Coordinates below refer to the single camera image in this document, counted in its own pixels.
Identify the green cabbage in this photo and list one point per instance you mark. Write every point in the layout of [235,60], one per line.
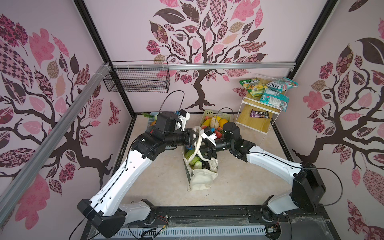
[194,160]

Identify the beige pear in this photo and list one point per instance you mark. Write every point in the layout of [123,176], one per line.
[214,123]

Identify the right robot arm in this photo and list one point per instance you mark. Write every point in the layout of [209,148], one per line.
[307,185]

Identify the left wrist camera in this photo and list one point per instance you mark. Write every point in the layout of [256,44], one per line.
[183,117]

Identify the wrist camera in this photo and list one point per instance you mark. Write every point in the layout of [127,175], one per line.
[209,135]
[183,117]

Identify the green plastic fruit basket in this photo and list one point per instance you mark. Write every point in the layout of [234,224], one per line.
[208,114]

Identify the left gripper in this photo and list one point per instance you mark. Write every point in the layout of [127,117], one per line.
[189,140]

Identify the white wooden shelf rack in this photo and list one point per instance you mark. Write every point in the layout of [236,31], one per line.
[261,105]

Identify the black wire wall basket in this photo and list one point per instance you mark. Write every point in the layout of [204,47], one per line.
[139,76]

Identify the red strawberry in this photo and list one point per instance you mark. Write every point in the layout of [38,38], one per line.
[218,134]

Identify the green yellow snack bag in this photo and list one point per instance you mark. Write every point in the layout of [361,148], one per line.
[254,87]

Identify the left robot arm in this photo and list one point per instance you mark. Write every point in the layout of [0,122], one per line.
[104,209]

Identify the orange fruit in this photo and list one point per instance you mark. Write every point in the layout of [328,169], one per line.
[222,122]

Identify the white cable duct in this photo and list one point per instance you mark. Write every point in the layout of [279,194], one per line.
[190,232]

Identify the white daikon radish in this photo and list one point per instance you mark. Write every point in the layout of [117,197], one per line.
[198,165]

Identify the cream canvas grocery bag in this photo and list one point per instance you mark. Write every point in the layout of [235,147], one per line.
[201,171]

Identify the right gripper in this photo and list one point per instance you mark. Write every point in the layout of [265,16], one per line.
[210,152]

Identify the yellow banana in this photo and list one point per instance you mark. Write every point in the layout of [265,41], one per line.
[207,122]

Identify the blue plastic vegetable basket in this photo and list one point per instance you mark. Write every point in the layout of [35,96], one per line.
[152,117]

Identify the purple candy bag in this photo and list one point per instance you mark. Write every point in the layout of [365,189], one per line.
[259,114]

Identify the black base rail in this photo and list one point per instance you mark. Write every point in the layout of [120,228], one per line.
[291,225]

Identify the teal white snack bag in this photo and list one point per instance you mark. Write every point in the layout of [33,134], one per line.
[282,84]

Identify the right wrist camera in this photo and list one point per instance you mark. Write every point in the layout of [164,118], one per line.
[209,135]

